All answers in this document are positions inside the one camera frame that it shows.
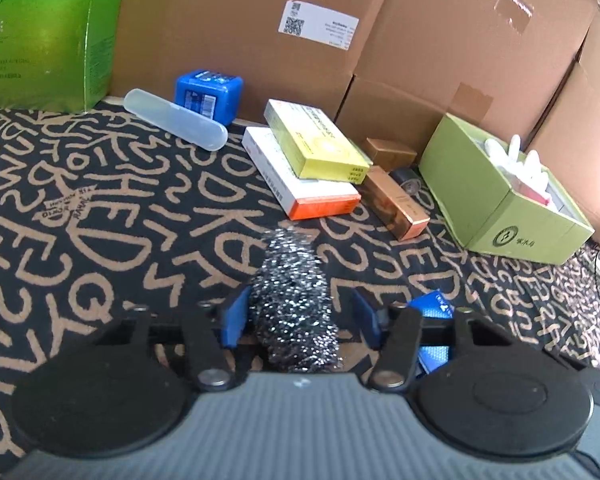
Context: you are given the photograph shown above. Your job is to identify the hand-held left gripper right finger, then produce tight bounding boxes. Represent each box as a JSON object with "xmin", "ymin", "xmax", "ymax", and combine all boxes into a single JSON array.
[{"xmin": 350, "ymin": 287, "xmax": 506, "ymax": 392}]

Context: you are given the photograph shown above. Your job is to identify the large labelled cardboard box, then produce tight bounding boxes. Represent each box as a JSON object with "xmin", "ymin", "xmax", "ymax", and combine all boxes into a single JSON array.
[{"xmin": 104, "ymin": 0, "xmax": 600, "ymax": 163}]

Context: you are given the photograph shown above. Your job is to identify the blue cube box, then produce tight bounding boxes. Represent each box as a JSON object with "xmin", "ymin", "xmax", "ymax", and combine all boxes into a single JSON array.
[{"xmin": 174, "ymin": 69, "xmax": 245, "ymax": 125}]

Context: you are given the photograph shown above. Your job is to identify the pink glove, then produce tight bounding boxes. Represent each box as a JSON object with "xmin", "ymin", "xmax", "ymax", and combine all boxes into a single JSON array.
[{"xmin": 521, "ymin": 184, "xmax": 554, "ymax": 207}]

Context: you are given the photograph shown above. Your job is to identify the black letter-print mat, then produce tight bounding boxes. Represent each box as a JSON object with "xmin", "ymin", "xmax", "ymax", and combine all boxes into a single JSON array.
[{"xmin": 0, "ymin": 97, "xmax": 600, "ymax": 480}]

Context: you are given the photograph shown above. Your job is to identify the large plain cardboard box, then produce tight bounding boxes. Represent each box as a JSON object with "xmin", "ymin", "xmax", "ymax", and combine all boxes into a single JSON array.
[{"xmin": 527, "ymin": 7, "xmax": 600, "ymax": 252}]

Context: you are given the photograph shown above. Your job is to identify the orange white box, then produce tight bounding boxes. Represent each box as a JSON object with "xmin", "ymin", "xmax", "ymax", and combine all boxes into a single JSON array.
[{"xmin": 241, "ymin": 126, "xmax": 362, "ymax": 221}]

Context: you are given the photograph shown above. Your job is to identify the light green shoe box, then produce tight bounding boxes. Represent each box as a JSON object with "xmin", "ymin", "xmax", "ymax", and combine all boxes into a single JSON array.
[{"xmin": 418, "ymin": 112, "xmax": 595, "ymax": 266}]

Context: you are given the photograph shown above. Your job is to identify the white plastic bottles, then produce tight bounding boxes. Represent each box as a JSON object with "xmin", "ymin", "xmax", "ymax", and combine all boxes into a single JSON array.
[{"xmin": 483, "ymin": 134, "xmax": 549, "ymax": 194}]

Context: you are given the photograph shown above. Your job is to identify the white shipping label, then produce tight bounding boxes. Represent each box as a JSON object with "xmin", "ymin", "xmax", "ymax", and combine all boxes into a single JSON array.
[{"xmin": 278, "ymin": 0, "xmax": 360, "ymax": 52}]

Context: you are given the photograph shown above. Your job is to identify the gold box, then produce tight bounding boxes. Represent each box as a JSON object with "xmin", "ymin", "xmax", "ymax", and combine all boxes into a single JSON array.
[
  {"xmin": 364, "ymin": 137, "xmax": 419, "ymax": 172},
  {"xmin": 362, "ymin": 165, "xmax": 431, "ymax": 241}
]

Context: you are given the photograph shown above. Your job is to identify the large shiny green box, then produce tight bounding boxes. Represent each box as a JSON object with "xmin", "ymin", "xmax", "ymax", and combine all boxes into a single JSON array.
[{"xmin": 0, "ymin": 0, "xmax": 130, "ymax": 112}]

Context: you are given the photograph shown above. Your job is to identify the yellow-green medicine box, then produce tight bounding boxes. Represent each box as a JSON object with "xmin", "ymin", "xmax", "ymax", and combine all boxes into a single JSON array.
[{"xmin": 263, "ymin": 98, "xmax": 371, "ymax": 182}]

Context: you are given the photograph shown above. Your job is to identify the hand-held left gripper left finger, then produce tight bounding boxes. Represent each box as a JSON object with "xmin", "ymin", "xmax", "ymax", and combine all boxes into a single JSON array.
[{"xmin": 94, "ymin": 287, "xmax": 253, "ymax": 392}]

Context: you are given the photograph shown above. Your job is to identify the steel wool scrubber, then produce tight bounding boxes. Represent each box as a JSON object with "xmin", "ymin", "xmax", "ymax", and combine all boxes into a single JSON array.
[{"xmin": 249, "ymin": 227, "xmax": 344, "ymax": 374}]

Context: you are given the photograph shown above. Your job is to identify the translucent toothbrush case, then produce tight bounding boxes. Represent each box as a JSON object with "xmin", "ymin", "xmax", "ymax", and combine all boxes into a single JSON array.
[{"xmin": 123, "ymin": 88, "xmax": 229, "ymax": 152}]

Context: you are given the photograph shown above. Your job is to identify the shiny blue packet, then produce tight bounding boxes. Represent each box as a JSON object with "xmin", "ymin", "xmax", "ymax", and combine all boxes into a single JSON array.
[{"xmin": 409, "ymin": 289, "xmax": 457, "ymax": 377}]

